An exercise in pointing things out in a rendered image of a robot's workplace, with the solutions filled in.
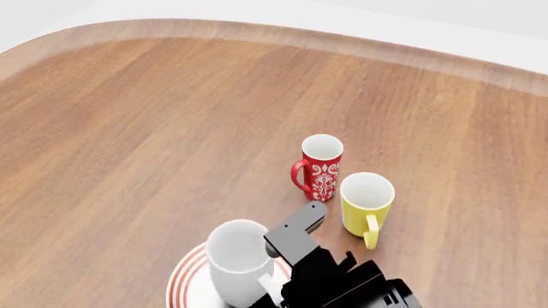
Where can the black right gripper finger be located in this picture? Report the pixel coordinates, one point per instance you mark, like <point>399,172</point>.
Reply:
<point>299,224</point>
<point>271,251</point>

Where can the red mug with white pattern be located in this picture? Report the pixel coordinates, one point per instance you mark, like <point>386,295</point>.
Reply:
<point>321,173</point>

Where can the yellow mug with white inside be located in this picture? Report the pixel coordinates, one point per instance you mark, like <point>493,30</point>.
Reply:
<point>364,205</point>

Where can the white plate with red rings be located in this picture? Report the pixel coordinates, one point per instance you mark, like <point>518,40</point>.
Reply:
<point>188,282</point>

